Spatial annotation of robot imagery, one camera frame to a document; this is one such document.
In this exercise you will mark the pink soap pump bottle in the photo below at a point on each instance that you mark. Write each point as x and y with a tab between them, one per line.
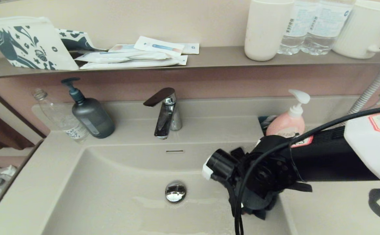
288	120

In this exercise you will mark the small white blue patterned pouch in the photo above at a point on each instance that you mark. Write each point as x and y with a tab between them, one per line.
80	41

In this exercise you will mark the dark blue white packet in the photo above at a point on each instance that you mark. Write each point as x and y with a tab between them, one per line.
265	122

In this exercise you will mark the white packet with blue toothbrush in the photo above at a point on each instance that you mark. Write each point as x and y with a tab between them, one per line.
159	46

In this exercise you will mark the small white sachet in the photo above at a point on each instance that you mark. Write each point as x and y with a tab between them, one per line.
191	49

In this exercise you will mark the brown wall shelf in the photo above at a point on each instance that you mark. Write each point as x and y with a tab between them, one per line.
216	58

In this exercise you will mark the clear water bottle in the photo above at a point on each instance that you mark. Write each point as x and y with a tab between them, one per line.
325	26
297	29

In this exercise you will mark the grey pump bottle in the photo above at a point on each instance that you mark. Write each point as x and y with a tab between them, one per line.
93	119

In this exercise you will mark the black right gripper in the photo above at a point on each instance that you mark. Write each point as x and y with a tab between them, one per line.
268	176

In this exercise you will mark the flat white long packet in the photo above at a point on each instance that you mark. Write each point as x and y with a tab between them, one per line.
137	64

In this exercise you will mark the chrome drain stopper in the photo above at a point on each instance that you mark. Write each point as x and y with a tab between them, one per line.
175	191

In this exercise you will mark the chrome faucet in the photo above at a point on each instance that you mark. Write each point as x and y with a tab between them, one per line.
167	120

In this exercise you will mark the beige sink basin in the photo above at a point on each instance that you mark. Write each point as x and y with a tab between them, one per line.
111	195

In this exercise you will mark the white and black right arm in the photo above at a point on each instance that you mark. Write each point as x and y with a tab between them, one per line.
366	150

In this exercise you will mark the long white wrapped packet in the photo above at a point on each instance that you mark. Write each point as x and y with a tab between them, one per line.
118	57

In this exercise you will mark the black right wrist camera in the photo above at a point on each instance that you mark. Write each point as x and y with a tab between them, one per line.
221	164

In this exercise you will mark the dark brown furniture piece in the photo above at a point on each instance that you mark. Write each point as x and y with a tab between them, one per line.
4	135

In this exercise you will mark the clear empty plastic bottle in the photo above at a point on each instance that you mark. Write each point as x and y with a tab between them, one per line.
62	120

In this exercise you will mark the white packet with peach print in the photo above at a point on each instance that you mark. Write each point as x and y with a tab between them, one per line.
122	48

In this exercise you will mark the large white blue patterned pouch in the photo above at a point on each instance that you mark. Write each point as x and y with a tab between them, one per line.
26	45

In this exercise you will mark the white tumbler cup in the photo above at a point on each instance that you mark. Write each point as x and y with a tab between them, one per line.
264	29

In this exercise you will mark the white ribbed mug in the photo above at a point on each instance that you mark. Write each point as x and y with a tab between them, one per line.
358	29

